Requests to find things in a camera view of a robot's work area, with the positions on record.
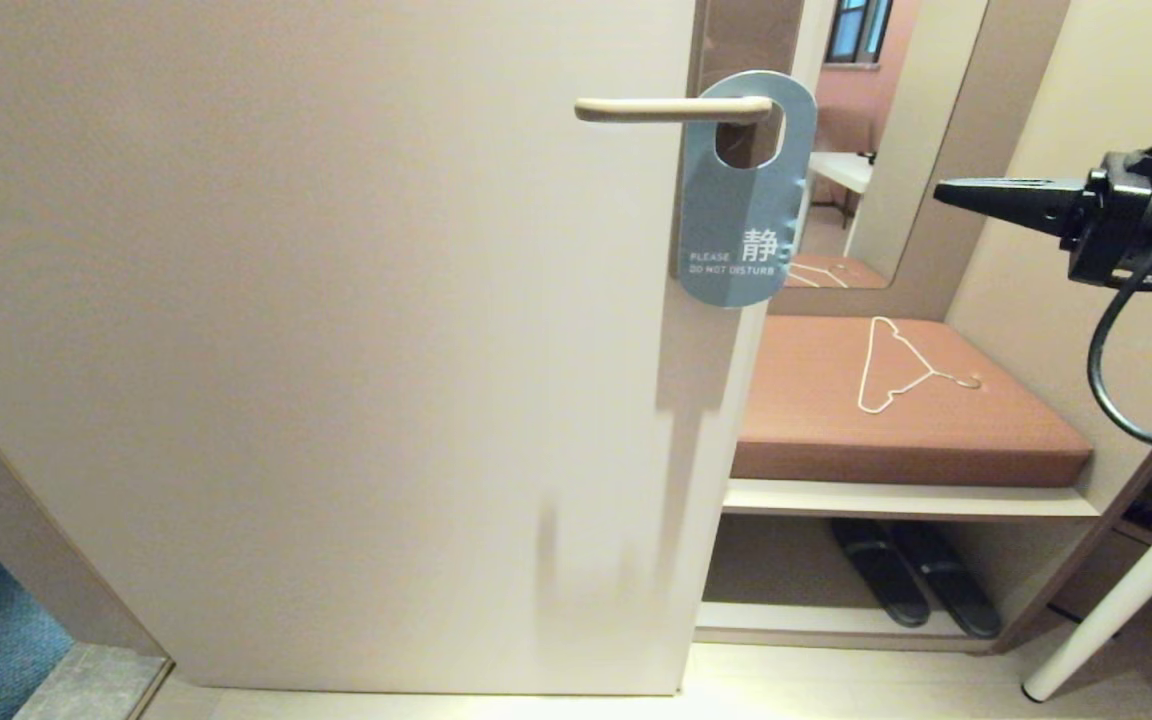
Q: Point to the beige room door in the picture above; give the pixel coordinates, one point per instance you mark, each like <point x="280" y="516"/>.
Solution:
<point x="336" y="300"/>

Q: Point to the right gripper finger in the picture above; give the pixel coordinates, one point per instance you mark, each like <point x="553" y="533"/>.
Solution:
<point x="1016" y="200"/>

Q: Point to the white door hanger sign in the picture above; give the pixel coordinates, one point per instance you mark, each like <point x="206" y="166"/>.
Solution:
<point x="726" y="220"/>

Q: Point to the brown bench cushion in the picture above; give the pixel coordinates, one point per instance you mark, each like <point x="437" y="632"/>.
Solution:
<point x="836" y="440"/>

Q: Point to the dark slipper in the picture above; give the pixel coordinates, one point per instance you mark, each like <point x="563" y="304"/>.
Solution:
<point x="956" y="590"/>
<point x="886" y="580"/>

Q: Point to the wall mirror with beige frame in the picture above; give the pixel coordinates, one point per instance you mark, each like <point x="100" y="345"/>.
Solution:
<point x="936" y="60"/>

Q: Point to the white table leg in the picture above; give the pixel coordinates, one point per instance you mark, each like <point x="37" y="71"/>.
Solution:
<point x="1116" y="600"/>

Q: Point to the white bench shelf unit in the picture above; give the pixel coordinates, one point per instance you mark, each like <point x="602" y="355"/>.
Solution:
<point x="886" y="498"/>

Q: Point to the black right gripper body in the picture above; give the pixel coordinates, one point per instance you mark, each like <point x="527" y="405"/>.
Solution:
<point x="1126" y="240"/>

